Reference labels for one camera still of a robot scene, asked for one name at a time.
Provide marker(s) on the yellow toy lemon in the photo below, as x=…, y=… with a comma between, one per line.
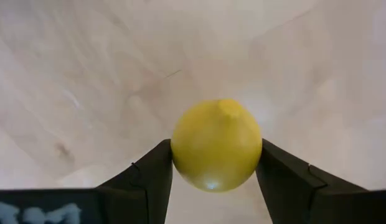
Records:
x=216, y=146

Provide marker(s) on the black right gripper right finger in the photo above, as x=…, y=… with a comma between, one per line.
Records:
x=320, y=205

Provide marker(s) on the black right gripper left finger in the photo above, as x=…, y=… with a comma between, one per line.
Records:
x=87, y=207

